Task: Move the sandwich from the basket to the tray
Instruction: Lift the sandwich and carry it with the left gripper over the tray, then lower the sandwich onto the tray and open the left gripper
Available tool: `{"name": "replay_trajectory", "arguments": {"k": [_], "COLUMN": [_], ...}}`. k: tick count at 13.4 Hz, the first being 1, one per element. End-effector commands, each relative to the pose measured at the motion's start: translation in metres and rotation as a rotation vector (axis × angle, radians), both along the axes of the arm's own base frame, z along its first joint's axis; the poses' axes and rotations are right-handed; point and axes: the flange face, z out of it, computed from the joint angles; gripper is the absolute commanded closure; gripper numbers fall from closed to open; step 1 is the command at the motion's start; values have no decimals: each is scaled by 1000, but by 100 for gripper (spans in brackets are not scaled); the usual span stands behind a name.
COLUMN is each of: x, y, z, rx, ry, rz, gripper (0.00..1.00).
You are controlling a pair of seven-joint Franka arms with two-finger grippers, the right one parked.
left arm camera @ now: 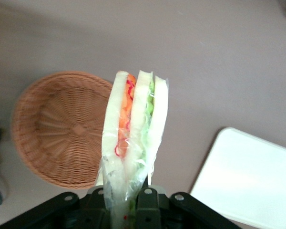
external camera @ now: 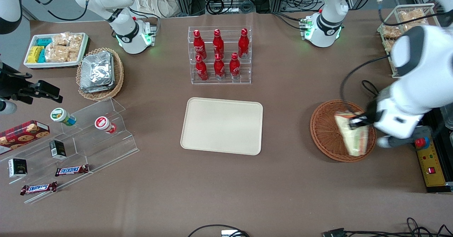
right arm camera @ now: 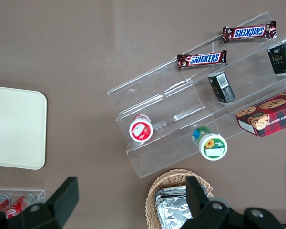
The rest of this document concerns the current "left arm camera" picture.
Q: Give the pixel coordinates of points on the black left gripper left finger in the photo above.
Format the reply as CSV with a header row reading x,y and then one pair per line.
x,y
96,207

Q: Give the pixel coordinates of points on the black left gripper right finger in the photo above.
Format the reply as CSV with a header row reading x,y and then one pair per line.
x,y
147,210

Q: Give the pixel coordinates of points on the cream plastic tray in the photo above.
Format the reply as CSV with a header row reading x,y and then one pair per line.
x,y
248,176

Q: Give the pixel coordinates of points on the brown round wicker basket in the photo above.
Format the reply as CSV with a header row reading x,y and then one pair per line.
x,y
62,128

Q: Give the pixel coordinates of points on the plastic sandwich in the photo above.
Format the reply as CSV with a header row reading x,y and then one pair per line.
x,y
138,124

